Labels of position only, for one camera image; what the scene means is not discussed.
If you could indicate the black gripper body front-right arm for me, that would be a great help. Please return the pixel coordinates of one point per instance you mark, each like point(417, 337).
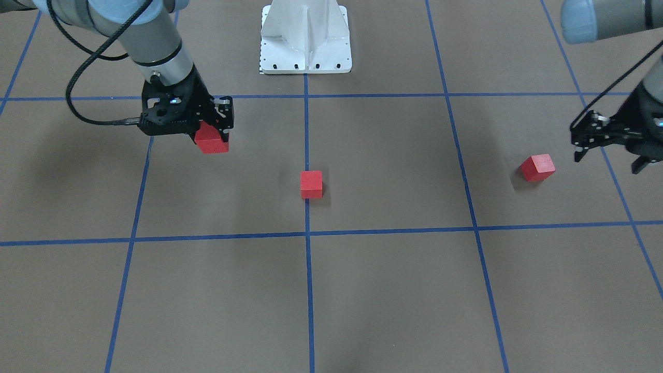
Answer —
point(203, 102)

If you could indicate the front-left left gripper black finger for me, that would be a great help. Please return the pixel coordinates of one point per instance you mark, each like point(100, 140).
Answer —
point(593, 130)
point(640, 163)

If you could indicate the front-right right gripper black finger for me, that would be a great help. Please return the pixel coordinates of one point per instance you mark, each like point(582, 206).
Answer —
point(223, 115)

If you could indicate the black gripper body front-left arm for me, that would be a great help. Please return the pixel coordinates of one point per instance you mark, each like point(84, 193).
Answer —
point(644, 133)

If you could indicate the red block front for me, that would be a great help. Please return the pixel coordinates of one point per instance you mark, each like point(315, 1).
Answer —
point(537, 168)
point(210, 140)

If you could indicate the red block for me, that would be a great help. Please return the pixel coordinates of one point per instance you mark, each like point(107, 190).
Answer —
point(537, 168)
point(210, 140)
point(311, 184)

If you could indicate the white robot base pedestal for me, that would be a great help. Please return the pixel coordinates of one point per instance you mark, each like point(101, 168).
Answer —
point(305, 37)

